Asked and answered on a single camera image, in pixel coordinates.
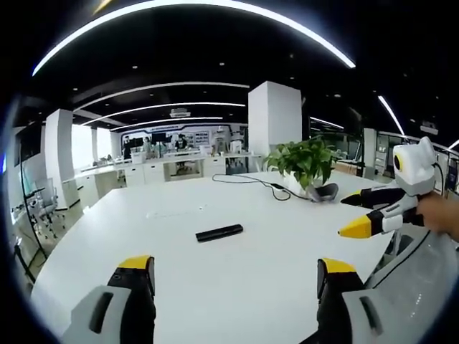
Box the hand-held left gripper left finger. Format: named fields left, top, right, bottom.
left=61, top=254, right=157, bottom=344

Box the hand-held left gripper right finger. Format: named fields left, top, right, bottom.
left=299, top=257, right=394, bottom=344

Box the black remote control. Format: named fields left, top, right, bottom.
left=195, top=224, right=244, bottom=244

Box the person's right hand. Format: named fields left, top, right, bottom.
left=415, top=191, right=459, bottom=247

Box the grey dark object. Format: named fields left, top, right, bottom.
left=307, top=183, right=340, bottom=204

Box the grey chair beside table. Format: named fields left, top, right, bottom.
left=361, top=229, right=459, bottom=344

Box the green potted plant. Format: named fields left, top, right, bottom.
left=263, top=138, right=341, bottom=193

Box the grey office chair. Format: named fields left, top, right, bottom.
left=28, top=178, right=67, bottom=241

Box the white square pillar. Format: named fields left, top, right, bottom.
left=247, top=81, right=303, bottom=157

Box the white counter with cabinets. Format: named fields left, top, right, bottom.
left=62, top=150, right=262, bottom=211

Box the black cable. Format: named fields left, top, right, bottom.
left=212, top=173, right=313, bottom=201

